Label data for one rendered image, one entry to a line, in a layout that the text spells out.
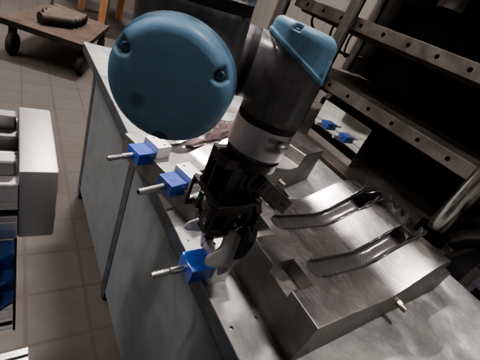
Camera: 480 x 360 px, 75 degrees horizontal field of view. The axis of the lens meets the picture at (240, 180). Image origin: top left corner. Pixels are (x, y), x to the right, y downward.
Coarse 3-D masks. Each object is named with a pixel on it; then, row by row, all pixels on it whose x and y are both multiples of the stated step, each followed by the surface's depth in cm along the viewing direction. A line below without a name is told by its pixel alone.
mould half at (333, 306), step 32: (320, 192) 71; (352, 192) 71; (352, 224) 64; (384, 224) 64; (256, 256) 50; (288, 256) 50; (320, 256) 54; (416, 256) 59; (256, 288) 50; (320, 288) 47; (352, 288) 50; (384, 288) 54; (416, 288) 60; (288, 320) 45; (320, 320) 42; (352, 320) 48; (288, 352) 45
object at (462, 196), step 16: (288, 0) 150; (384, 0) 180; (272, 16) 155; (352, 48) 196; (352, 64) 199; (464, 192) 90; (448, 208) 94; (464, 208) 91; (416, 224) 103; (432, 224) 97; (448, 224) 95; (432, 240) 96; (448, 240) 96
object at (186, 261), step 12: (216, 240) 52; (192, 252) 50; (204, 252) 51; (180, 264) 50; (192, 264) 48; (204, 264) 49; (156, 276) 45; (192, 276) 47; (204, 276) 49; (216, 276) 51
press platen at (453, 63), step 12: (300, 0) 150; (312, 0) 144; (312, 12) 144; (324, 12) 138; (336, 12) 133; (360, 24) 125; (372, 24) 120; (372, 36) 120; (384, 36) 116; (396, 36) 113; (408, 36) 110; (396, 48) 113; (408, 48) 110; (420, 48) 106; (432, 48) 103; (432, 60) 103; (444, 60) 100; (456, 60) 98; (468, 60) 95; (456, 72) 98; (468, 72) 95
